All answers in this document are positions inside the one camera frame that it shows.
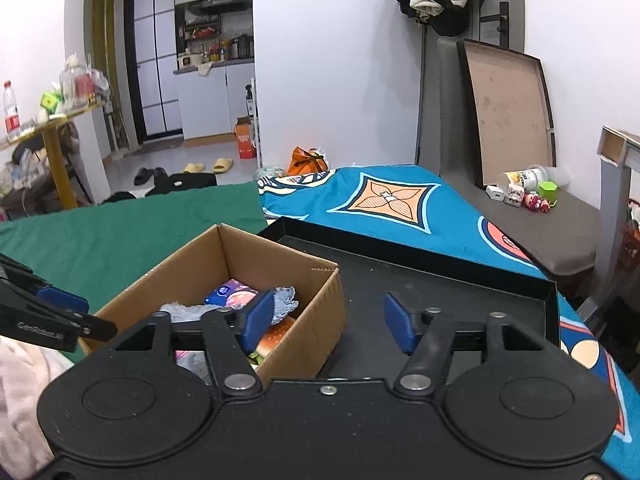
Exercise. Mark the range hood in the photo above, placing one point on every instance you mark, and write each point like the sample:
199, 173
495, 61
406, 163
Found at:
220, 5

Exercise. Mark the orange carton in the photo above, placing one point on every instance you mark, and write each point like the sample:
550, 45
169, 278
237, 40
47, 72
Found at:
245, 140

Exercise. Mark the red toy figure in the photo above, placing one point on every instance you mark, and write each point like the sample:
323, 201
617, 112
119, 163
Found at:
537, 203

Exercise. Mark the small green box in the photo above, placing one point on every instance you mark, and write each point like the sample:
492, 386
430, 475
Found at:
548, 192

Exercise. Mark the yellow table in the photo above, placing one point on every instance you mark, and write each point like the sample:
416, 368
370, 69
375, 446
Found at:
57, 170

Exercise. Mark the blue-grey lace cloth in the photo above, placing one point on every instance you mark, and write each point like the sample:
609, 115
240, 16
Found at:
286, 305

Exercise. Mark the water bottle with red label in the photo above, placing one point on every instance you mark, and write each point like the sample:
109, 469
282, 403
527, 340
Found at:
11, 120

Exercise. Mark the grey padded bench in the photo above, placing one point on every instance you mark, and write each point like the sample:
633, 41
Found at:
550, 230

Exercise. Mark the orange bag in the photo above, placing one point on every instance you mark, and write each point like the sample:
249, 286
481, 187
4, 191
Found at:
306, 162

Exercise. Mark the burger shaped soft toy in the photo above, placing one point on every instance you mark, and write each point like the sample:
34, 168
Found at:
275, 337

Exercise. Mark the grey leaning panel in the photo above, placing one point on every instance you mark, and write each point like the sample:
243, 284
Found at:
445, 110

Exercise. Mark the clear glass jar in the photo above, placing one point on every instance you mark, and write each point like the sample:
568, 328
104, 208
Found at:
75, 87

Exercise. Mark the black framed sliding door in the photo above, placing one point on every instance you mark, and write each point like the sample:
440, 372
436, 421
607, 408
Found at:
155, 60

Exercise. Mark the white kitchen cabinet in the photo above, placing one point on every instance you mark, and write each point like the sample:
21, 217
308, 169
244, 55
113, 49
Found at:
215, 105

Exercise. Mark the yellow slipper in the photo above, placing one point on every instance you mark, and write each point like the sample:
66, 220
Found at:
194, 168
223, 165

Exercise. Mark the black tray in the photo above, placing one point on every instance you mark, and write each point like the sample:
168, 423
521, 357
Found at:
400, 270

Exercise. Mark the beige hanging cloth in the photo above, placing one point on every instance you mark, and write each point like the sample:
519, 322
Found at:
204, 68

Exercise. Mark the black slipper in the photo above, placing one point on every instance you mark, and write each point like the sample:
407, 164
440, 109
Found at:
160, 173
143, 176

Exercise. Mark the brown cardboard box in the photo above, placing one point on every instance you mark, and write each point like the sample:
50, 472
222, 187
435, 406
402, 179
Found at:
310, 330

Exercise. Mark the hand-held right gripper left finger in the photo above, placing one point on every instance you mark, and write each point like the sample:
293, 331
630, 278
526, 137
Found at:
257, 320

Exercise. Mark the green cloth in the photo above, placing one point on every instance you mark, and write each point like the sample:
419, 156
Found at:
125, 230

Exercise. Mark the brown board with black frame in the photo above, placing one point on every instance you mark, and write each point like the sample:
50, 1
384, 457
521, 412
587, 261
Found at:
505, 110

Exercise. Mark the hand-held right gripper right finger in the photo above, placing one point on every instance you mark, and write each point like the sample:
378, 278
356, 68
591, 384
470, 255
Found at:
400, 322

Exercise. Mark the row of condiment bottles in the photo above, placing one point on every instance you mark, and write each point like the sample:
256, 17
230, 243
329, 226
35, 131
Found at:
220, 50

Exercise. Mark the green cube box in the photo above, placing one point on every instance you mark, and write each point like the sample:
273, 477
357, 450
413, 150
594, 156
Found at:
49, 102

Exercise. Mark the white rack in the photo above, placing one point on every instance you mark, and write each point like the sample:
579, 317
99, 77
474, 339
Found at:
255, 120

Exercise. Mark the pink blue tissue pack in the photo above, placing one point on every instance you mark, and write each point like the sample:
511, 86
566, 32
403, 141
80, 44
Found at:
227, 292

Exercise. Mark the cluttered dark chair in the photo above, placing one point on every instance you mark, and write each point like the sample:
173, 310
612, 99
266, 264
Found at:
30, 180

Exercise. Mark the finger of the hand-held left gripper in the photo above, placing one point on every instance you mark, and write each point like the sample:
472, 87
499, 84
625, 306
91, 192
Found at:
60, 300

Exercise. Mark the pale pink blanket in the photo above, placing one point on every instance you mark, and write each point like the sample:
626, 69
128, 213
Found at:
25, 400

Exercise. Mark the grey fluffy cloth pack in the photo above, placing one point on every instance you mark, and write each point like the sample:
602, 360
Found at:
192, 362

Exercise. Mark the white charger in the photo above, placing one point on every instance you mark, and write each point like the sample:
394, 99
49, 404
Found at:
496, 193

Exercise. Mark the clear plastic bag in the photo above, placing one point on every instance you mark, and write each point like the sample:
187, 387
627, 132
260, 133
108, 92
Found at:
267, 174

